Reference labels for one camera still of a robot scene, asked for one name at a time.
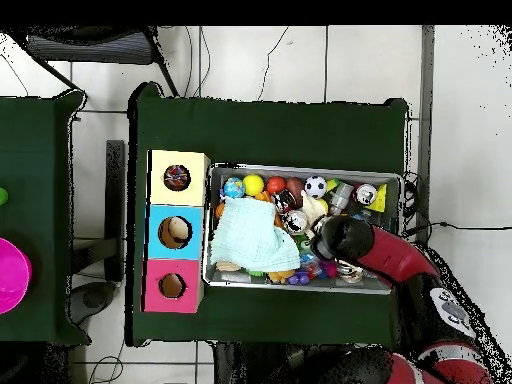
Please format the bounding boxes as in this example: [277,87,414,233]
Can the brown football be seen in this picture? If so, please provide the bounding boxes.
[285,176,307,209]

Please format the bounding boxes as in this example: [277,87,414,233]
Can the mint green waffle cloth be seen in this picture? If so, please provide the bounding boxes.
[208,196,302,274]

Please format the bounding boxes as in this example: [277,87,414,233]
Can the yellow ball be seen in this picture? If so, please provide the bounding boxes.
[242,174,266,198]

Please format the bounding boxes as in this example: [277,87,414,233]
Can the dark grey oval base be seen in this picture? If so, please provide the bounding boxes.
[66,280,118,326]

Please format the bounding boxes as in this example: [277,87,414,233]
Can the globe print ball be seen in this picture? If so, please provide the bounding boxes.
[222,177,247,200]

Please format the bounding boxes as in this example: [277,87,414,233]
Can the silver top drink can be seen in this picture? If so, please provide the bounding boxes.
[352,182,379,206]

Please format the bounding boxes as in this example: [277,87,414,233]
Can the wooden box with three holes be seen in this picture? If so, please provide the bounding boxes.
[141,149,212,315]

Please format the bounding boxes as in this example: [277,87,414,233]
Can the crushed black drink can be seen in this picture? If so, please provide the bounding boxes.
[272,189,298,214]

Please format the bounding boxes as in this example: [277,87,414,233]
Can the black mesh chair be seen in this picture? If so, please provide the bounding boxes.
[7,25,180,98]

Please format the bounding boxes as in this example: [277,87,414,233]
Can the black upright panel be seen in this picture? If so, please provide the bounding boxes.
[104,139,126,283]

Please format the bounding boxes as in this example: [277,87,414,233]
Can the pink round disc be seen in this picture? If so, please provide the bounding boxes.
[0,237,33,315]

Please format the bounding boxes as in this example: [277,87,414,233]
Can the shallow wire mesh bin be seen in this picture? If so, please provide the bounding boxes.
[201,162,405,296]

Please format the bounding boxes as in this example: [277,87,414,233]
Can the yellow plastic block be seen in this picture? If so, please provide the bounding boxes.
[366,183,389,214]

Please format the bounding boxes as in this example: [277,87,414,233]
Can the colourful spotted cloth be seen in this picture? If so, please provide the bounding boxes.
[163,164,192,192]

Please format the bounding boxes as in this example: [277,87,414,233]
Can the orange ball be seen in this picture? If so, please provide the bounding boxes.
[266,175,288,196]

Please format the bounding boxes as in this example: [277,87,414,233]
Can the cream waffle cloth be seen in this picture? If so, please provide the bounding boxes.
[299,190,331,238]

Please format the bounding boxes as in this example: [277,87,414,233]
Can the small soccer ball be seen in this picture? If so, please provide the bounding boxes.
[303,175,328,199]

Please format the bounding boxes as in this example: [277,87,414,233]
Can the black power cable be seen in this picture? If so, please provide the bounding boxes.
[403,220,512,249]

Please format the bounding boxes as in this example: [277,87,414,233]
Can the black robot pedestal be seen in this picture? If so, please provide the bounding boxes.
[211,341,317,384]

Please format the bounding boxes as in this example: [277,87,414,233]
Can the dark green side tablecloth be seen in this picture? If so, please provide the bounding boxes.
[0,89,92,347]

